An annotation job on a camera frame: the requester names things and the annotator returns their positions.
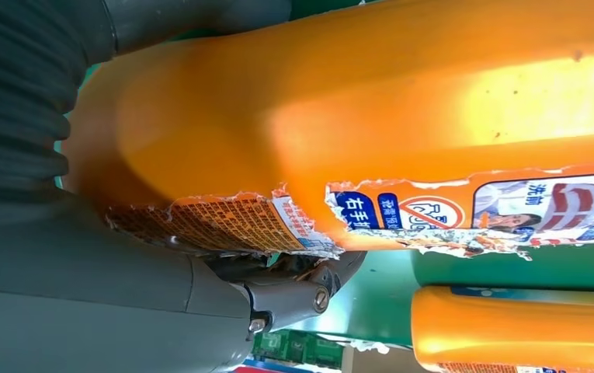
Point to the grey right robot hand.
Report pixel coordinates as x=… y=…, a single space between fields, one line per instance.
x=96 y=309

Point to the black tablet on stand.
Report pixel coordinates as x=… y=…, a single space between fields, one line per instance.
x=296 y=349

